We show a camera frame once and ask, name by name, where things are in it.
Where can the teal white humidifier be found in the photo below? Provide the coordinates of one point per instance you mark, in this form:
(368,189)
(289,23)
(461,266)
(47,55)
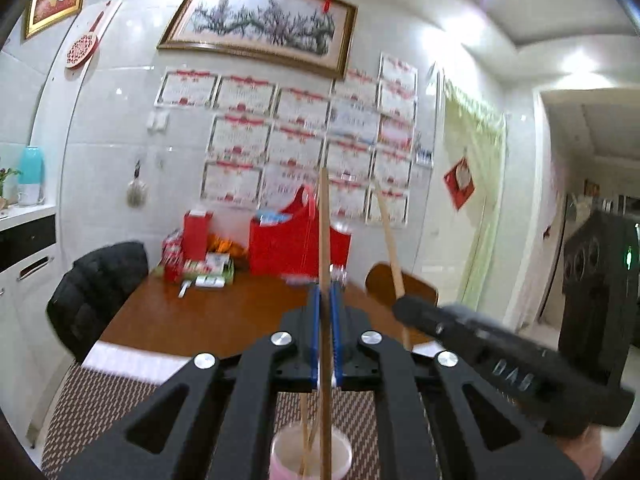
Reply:
(30,180)

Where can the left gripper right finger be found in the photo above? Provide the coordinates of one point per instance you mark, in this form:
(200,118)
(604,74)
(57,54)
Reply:
(436,417)

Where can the red round wall ornament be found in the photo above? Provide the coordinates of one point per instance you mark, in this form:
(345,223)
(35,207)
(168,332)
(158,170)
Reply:
(83,47)

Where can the white black sideboard cabinet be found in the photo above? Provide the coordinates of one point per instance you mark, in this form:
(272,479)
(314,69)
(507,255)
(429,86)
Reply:
(32,357)

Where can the black jacket on chair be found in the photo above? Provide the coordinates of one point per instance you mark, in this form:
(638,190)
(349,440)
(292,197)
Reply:
(92,292)

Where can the pink cylindrical utensil cup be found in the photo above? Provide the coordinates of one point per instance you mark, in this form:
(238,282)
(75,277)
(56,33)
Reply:
(288,459)

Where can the brown polka dot placemat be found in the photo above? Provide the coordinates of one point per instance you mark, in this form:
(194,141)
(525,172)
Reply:
(91,402)

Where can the red cola can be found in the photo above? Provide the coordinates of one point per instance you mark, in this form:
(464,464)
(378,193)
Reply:
(172,263)

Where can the framed plum blossom painting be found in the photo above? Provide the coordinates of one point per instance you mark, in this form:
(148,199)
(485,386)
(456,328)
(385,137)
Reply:
(309,35)

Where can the hanging round brush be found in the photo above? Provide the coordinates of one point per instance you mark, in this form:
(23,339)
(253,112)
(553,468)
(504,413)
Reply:
(136,189)

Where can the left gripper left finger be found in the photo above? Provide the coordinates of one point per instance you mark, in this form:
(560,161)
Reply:
(225,420)

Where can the green flat box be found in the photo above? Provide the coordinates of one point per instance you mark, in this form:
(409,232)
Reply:
(213,266)

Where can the red gift bag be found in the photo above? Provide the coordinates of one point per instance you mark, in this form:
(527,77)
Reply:
(288,247)

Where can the small green potted plant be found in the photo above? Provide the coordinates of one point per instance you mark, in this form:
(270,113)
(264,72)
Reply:
(5,174)

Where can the red door poster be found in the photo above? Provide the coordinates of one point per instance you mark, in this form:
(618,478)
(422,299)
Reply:
(459,183)

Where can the red tall box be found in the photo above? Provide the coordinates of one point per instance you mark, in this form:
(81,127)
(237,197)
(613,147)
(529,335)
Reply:
(195,234)

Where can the wooden chopstick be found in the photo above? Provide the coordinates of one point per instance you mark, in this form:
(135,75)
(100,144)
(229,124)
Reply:
(326,350)
(398,281)

